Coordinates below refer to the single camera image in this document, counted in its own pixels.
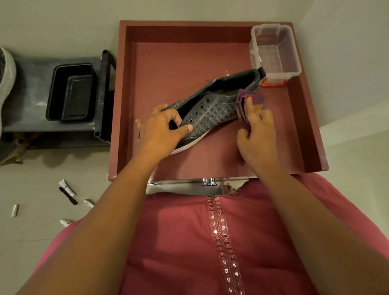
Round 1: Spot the purple orange checked cloth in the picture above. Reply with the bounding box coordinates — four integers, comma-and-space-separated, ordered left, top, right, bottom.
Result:
236, 88, 270, 133

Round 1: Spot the pink embroidered tunic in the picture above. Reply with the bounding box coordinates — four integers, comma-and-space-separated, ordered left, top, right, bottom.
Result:
32, 173, 389, 295

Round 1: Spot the person's left forearm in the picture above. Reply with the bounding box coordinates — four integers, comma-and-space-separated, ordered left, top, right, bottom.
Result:
17, 152, 171, 295

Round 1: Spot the clear plastic box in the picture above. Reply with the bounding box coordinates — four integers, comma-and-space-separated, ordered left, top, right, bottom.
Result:
249, 24, 302, 88

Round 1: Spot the dark grey sneaker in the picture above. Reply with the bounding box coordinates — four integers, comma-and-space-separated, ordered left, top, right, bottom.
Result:
138, 66, 267, 156
0, 46, 17, 137

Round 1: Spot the person's right hand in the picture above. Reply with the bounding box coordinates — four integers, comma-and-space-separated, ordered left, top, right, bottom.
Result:
236, 96, 280, 177

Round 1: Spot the black plastic tray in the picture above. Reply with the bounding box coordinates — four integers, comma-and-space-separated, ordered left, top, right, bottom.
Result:
45, 63, 98, 123

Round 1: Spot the person's left hand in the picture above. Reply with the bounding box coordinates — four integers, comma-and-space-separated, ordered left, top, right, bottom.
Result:
135, 104, 194, 167

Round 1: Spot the black shoe rack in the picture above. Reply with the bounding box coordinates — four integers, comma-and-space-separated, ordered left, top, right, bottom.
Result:
0, 50, 117, 150

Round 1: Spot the red tray table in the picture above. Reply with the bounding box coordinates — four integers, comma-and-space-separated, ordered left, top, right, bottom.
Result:
108, 20, 329, 195

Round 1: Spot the olive brown sandal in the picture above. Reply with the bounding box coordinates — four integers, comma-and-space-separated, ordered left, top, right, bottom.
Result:
0, 132, 40, 167

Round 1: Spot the person's right forearm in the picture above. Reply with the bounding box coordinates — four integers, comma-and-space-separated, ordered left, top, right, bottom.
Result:
255, 164, 389, 295

